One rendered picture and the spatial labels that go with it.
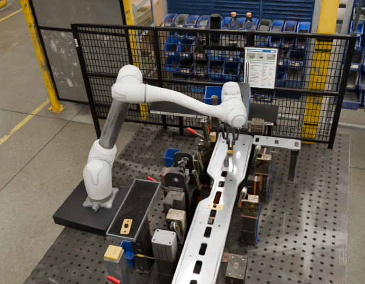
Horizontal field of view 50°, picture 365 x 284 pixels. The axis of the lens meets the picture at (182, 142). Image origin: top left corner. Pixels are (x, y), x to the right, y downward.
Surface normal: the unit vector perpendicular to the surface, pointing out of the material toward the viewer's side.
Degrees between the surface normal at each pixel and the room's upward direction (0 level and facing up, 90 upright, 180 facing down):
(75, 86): 92
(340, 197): 0
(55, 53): 90
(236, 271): 0
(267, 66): 90
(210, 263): 0
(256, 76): 90
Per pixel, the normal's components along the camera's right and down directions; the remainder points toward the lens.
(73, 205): -0.03, -0.81
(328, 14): -0.20, 0.57
